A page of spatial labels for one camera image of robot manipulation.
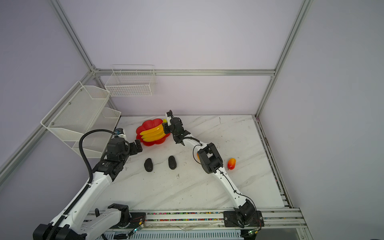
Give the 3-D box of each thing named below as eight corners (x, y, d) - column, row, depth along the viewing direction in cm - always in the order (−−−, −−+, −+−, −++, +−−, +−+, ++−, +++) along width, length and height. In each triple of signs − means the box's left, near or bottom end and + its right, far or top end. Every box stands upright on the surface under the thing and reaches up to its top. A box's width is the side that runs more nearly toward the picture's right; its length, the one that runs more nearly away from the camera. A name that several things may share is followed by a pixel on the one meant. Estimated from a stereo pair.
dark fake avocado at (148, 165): (144, 171, 91) (142, 169, 89) (146, 160, 96) (145, 158, 94) (152, 171, 91) (150, 169, 89) (154, 160, 96) (153, 158, 94)
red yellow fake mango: (228, 169, 93) (229, 167, 90) (226, 161, 97) (227, 158, 94) (235, 169, 93) (237, 167, 90) (234, 161, 97) (235, 158, 94)
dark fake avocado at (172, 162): (168, 169, 93) (167, 166, 90) (169, 158, 98) (169, 155, 95) (175, 169, 93) (175, 166, 90) (177, 158, 98) (176, 155, 95)
